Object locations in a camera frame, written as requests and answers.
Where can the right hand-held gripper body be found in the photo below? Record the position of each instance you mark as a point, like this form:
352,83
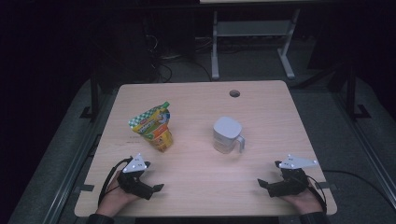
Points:
289,186

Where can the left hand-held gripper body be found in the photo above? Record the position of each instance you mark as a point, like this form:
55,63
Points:
134,183

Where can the yellow snack pouch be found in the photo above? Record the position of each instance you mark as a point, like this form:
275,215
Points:
154,126

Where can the clear jar with white lid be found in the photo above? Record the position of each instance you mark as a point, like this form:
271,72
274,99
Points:
226,133

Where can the person's right hand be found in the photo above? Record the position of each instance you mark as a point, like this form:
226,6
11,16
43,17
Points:
306,202

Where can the person's left hand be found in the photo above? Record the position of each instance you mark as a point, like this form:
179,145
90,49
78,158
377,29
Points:
112,199

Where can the grey tape strip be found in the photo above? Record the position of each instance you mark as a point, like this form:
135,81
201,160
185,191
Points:
85,188
323,185

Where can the black metal stand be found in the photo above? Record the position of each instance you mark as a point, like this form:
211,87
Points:
351,93
94,99

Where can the white metal table frame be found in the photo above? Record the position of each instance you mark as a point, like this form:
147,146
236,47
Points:
255,28

